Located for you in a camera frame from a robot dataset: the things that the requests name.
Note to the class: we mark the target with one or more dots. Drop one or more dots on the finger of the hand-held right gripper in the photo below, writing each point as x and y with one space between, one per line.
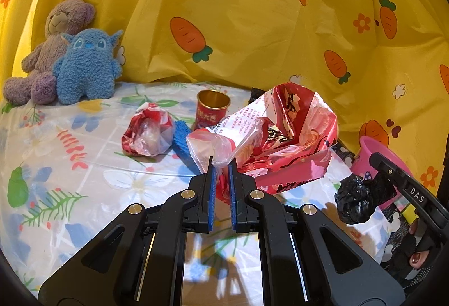
387 169
386 192

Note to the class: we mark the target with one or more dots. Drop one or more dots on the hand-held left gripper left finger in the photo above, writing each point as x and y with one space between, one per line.
211 200

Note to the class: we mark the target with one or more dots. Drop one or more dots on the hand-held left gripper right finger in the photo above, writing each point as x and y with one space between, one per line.
233 200

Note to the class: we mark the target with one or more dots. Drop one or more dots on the pink plastic bucket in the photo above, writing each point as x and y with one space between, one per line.
364 158

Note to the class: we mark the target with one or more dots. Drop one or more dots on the blue foam net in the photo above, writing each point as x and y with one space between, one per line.
181 141

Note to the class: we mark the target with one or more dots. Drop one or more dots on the red paper cup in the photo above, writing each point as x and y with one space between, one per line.
210 114

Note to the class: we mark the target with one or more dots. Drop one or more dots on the red white wrapper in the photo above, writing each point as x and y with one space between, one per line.
147 134

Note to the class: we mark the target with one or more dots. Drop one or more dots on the large red snack bag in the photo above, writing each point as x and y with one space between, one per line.
298 123

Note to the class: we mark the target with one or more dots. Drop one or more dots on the person's right hand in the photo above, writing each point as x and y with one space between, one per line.
422 258

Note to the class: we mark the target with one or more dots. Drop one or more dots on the yellow packet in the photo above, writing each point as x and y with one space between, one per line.
410 214

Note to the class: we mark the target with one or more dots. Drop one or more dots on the black printed bag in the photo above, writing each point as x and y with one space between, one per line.
394 228

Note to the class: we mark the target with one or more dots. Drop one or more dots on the floral plastic tablecloth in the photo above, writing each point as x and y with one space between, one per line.
87 186

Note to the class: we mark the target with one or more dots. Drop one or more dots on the yellow carrot print curtain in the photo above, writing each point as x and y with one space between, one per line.
245 28

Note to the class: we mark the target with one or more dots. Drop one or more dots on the blue plush toy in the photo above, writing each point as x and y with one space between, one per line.
86 71

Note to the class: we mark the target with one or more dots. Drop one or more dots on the purple teddy bear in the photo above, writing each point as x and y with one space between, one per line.
63 18

